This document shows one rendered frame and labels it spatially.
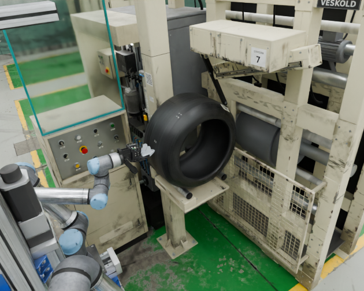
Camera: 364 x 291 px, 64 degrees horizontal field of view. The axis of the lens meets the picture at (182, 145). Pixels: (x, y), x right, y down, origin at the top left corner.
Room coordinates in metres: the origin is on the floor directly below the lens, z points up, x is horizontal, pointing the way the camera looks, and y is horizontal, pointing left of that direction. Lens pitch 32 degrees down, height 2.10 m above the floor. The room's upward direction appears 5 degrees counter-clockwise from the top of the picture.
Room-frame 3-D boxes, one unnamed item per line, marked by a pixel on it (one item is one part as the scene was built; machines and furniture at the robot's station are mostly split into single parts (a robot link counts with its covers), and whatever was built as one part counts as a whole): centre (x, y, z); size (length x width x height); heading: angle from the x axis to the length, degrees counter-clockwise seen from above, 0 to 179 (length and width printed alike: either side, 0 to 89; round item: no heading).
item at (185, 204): (1.49, 0.07, 0.83); 0.36 x 0.09 x 0.06; 33
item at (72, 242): (1.05, 0.61, 0.88); 0.13 x 0.12 x 0.14; 6
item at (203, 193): (1.56, -0.04, 0.80); 0.37 x 0.36 x 0.02; 123
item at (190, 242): (1.77, 0.11, 0.02); 0.27 x 0.27 x 0.04; 33
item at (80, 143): (1.85, 0.70, 0.63); 0.56 x 0.41 x 1.27; 123
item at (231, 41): (1.62, -0.36, 1.71); 0.61 x 0.25 x 0.15; 33
